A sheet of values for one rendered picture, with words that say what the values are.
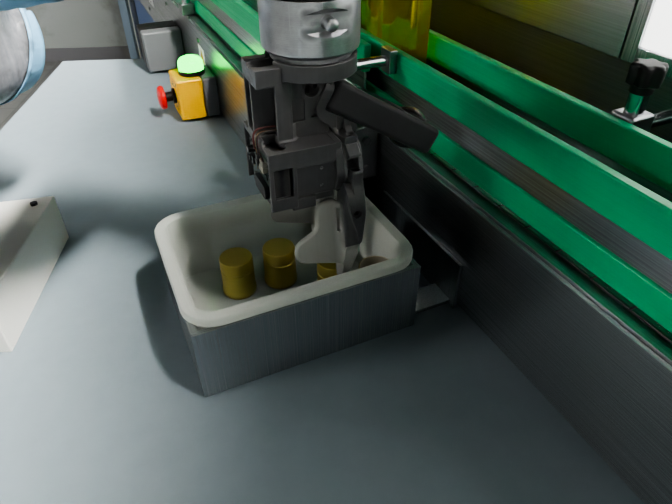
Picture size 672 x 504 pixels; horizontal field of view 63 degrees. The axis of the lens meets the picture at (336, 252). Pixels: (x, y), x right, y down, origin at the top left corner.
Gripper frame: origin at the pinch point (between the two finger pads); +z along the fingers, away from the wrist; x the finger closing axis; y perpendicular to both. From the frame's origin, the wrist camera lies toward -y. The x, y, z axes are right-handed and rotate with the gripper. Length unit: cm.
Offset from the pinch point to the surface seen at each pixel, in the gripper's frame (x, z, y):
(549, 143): 10.5, -13.9, -13.7
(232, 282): -3.1, 3.0, 10.1
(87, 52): -348, 78, 22
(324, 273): 0.8, 1.7, 1.6
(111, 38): -344, 70, 6
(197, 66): -55, -2, 2
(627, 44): 1.7, -17.2, -29.7
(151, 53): -81, 3, 7
